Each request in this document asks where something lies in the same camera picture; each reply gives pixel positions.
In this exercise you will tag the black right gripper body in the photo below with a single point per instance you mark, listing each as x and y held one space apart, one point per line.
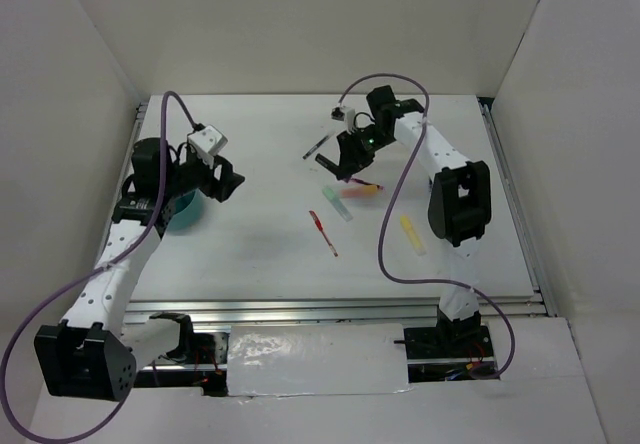
370 138

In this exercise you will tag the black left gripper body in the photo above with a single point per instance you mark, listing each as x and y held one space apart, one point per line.
186 177

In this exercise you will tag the purple black highlighter marker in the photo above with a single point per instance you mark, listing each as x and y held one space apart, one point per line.
332 167

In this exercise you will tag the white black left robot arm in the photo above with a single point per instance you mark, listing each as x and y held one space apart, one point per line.
89 354

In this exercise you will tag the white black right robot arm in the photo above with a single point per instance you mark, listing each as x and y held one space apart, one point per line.
459 194

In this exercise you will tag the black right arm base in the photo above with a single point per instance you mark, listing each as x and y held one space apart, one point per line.
445 344

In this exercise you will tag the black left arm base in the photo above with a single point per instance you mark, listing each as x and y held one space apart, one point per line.
180 343

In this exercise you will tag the orange pink highlighter marker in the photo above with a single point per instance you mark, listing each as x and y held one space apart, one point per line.
358 192

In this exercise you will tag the green highlighter marker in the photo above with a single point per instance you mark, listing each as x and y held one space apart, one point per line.
336 203

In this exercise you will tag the teal round desk organizer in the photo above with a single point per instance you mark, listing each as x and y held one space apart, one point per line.
188 211

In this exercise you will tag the black thin pen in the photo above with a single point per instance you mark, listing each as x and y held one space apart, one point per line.
315 147

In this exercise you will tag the yellow highlighter marker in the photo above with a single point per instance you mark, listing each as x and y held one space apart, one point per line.
412 236

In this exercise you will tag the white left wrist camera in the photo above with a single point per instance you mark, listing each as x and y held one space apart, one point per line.
207 144

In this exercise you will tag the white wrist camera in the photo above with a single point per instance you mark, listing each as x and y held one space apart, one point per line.
207 144
346 115

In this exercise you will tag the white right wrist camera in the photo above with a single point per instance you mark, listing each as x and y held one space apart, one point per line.
346 115

